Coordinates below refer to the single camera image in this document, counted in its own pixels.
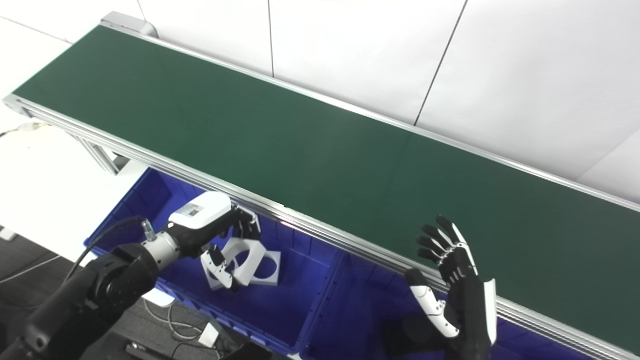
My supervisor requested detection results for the black block part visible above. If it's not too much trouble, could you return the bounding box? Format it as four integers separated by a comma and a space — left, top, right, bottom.
385, 312, 451, 360

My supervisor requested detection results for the green conveyor belt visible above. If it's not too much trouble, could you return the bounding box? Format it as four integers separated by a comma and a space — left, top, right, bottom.
2, 11, 640, 360
12, 25, 640, 356

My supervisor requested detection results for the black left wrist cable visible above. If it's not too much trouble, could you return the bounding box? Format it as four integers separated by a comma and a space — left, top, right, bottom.
64, 216, 153, 282

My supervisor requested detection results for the white square part with hole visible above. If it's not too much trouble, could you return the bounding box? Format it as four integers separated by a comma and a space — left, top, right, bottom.
220, 239, 267, 288
249, 250, 282, 287

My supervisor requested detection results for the white power adapter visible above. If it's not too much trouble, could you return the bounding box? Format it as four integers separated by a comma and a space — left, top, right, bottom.
198, 323, 221, 349

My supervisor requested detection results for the blue plastic bin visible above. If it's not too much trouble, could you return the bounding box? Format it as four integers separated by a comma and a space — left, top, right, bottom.
300, 252, 601, 360
84, 167, 347, 357

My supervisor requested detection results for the aluminium conveyor leg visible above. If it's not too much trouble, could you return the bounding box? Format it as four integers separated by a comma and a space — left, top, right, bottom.
75, 135, 132, 176

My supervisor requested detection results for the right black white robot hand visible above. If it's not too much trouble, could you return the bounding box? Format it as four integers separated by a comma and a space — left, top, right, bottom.
405, 215, 498, 360

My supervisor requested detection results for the white cable with connector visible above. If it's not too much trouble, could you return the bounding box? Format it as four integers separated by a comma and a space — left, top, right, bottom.
0, 121, 51, 139

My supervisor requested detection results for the white floor cable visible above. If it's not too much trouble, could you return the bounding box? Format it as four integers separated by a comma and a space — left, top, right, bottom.
141, 297, 206, 342

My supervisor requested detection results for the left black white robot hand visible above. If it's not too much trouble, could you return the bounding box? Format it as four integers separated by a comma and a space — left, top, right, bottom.
167, 191, 262, 291

